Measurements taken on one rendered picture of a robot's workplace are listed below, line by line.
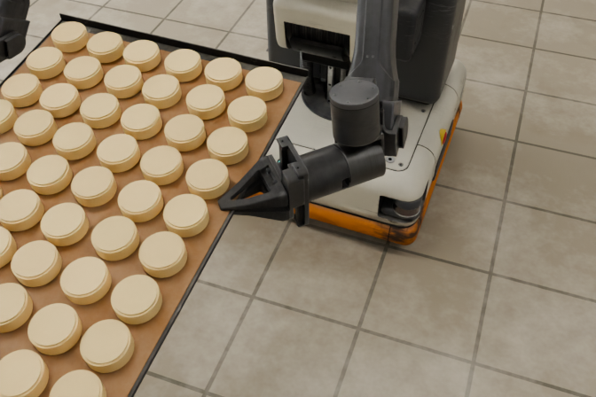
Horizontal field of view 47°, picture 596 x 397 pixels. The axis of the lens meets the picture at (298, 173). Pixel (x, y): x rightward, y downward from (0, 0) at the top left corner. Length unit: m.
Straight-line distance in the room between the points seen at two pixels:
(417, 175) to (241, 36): 1.26
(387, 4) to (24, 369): 0.57
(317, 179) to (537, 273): 1.33
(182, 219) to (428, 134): 1.28
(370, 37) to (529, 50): 2.07
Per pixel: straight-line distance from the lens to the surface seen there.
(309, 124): 1.96
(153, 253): 0.75
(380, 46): 0.87
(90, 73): 0.97
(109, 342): 0.71
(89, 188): 0.83
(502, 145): 2.41
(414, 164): 1.86
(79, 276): 0.76
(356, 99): 0.77
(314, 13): 1.60
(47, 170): 0.87
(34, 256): 0.79
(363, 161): 0.81
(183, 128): 0.86
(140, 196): 0.80
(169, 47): 1.02
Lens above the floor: 1.53
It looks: 44 degrees down
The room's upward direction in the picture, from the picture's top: straight up
